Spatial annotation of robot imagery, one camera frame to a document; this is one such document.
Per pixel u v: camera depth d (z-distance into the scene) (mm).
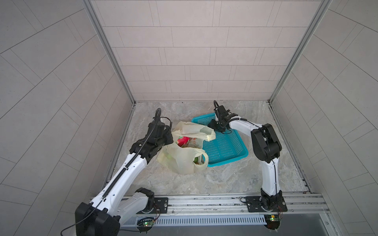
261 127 576
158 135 585
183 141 870
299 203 729
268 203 631
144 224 642
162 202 717
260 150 539
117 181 422
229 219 680
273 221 679
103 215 362
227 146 919
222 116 779
